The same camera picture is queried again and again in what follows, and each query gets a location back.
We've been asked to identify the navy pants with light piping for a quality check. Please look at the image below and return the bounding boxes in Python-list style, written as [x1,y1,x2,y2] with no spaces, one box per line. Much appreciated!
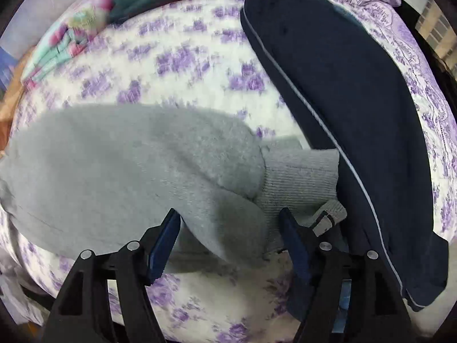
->
[240,0,450,324]

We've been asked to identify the grey knit sweater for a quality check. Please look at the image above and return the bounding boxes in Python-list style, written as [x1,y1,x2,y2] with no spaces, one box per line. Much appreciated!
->
[0,103,348,268]

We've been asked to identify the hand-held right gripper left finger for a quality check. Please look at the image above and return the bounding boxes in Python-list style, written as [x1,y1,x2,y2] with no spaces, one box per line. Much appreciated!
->
[42,208,182,343]

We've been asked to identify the purple patterned bed sheet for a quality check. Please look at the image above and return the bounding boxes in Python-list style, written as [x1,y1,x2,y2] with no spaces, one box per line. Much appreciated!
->
[200,0,457,183]

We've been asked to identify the pink and teal floral cloth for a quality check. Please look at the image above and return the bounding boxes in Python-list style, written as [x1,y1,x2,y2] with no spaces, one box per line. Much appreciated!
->
[21,0,118,85]

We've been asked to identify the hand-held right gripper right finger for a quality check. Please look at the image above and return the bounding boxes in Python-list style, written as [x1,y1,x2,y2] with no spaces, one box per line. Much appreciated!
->
[279,207,416,343]

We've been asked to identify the purple floral bed blanket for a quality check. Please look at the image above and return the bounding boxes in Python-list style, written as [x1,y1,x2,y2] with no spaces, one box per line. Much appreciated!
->
[0,0,457,343]

